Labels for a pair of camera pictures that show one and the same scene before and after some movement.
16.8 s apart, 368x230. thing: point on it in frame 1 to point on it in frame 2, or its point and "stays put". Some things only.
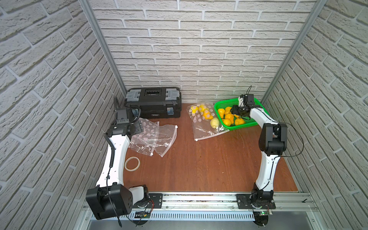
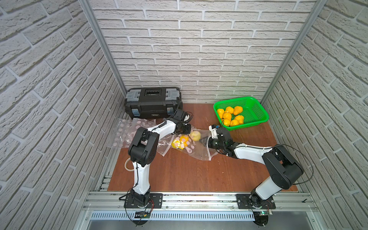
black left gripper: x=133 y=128 to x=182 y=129
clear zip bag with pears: x=204 y=114 to x=189 y=143
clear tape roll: x=130 y=158 stays put
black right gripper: x=235 y=110 to x=209 y=142
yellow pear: x=221 y=111 stays put
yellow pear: x=227 y=109 stays put
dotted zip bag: x=165 y=136 stays put
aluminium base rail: x=223 y=206 stays put
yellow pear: x=227 y=122 stays put
